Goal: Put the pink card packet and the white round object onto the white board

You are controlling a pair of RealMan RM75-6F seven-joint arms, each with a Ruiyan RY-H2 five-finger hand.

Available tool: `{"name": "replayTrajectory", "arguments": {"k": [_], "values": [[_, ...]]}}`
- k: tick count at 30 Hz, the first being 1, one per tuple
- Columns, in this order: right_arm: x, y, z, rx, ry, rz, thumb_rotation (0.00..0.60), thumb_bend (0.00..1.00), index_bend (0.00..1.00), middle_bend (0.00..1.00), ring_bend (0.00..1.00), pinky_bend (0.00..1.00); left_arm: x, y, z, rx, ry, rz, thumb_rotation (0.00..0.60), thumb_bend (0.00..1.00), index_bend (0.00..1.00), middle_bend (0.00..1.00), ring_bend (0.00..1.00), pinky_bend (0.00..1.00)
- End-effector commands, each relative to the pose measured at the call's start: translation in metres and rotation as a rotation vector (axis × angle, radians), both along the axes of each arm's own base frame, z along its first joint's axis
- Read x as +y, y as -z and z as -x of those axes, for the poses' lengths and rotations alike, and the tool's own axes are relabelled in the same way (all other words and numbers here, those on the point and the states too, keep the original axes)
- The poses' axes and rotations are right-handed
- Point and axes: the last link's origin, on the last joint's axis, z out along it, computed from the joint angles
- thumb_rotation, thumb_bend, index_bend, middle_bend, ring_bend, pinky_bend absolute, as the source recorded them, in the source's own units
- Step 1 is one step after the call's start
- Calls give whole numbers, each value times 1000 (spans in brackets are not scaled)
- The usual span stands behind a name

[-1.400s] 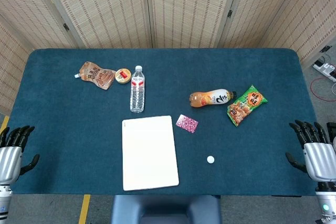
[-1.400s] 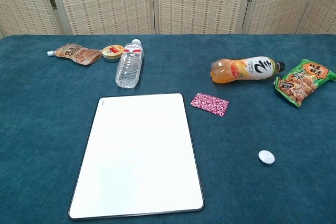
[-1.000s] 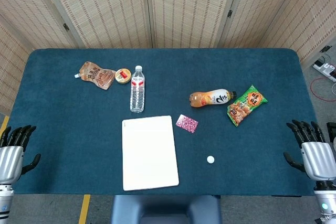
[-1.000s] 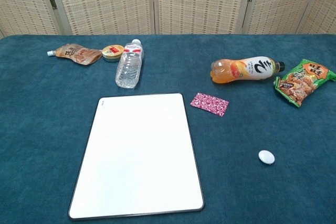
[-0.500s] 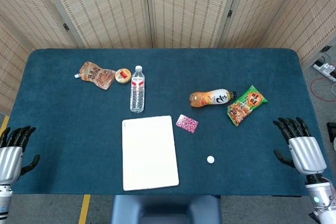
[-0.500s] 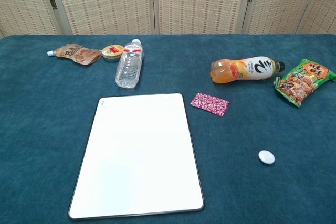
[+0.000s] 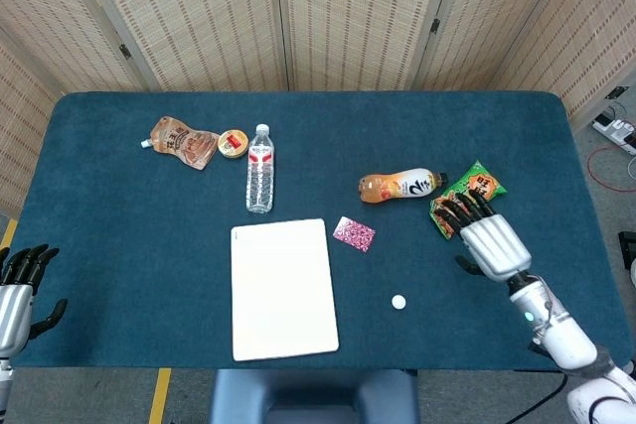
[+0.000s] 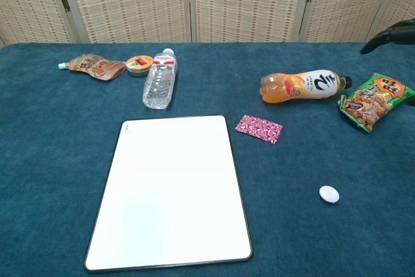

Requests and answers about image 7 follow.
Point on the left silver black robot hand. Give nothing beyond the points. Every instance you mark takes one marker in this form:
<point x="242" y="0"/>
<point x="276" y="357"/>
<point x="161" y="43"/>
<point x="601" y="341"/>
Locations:
<point x="12" y="305"/>

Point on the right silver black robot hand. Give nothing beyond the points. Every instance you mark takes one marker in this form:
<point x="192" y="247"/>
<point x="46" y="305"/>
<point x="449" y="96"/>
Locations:
<point x="497" y="245"/>

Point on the small white ball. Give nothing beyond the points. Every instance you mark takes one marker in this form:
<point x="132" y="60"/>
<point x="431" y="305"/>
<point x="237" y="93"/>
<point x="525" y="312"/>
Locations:
<point x="398" y="301"/>

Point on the pink glitter packet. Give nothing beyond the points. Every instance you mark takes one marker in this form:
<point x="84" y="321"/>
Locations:
<point x="355" y="234"/>

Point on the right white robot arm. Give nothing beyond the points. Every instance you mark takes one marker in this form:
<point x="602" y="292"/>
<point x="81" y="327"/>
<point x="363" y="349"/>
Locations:
<point x="566" y="339"/>

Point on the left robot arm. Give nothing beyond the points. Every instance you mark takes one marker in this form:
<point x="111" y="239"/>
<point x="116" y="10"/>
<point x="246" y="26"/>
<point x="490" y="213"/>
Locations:
<point x="4" y="384"/>

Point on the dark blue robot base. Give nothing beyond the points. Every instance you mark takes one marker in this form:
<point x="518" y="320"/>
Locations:
<point x="313" y="396"/>

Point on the white rectangular board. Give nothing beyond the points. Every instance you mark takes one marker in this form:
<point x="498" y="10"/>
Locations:
<point x="283" y="290"/>

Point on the green snack bag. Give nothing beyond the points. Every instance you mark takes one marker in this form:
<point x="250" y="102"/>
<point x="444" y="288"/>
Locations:
<point x="477" y="185"/>

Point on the orange drink bottle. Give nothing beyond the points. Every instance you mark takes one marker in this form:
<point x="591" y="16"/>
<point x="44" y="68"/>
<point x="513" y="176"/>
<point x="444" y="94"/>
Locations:
<point x="397" y="186"/>

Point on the black device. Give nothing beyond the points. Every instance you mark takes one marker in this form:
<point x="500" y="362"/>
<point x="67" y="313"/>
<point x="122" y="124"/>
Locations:
<point x="628" y="245"/>

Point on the blue felt table cover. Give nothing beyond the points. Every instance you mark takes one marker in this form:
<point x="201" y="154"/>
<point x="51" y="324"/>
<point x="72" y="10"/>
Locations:
<point x="149" y="245"/>

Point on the white power strip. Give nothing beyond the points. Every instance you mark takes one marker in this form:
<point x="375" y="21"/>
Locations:
<point x="616" y="132"/>

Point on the brown spout pouch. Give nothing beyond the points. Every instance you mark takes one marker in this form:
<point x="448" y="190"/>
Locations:
<point x="184" y="143"/>

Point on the clear water bottle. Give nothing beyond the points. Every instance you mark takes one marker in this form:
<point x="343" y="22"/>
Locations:
<point x="260" y="171"/>

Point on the round yellow tin red label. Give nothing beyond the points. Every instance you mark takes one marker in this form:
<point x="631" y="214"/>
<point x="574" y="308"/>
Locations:
<point x="233" y="143"/>

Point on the woven folding screen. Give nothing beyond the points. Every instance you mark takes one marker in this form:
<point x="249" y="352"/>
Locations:
<point x="348" y="12"/>

